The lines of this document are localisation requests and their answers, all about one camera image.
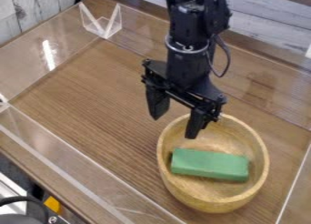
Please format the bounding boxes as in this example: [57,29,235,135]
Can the yellow black device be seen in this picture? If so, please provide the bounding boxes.
[28,184,85,224]

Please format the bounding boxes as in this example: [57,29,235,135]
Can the brown wooden bowl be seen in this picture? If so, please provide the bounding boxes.
[156,114,269,213]

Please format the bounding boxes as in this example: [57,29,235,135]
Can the clear acrylic corner bracket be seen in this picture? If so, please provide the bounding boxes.
[77,3,123,39]

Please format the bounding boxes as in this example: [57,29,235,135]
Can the green rectangular block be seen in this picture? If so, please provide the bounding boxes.
[169,148,249,181]

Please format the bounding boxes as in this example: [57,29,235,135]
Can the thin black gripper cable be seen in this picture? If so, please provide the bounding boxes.
[205,33,233,78]

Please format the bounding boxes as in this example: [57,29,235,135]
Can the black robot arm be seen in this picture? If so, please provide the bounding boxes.
[141,0,232,139]

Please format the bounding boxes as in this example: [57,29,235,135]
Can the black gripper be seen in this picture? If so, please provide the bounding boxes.
[141,42,225,139]

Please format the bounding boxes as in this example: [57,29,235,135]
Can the black cable bottom left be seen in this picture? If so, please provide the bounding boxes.
[0,196,47,224]

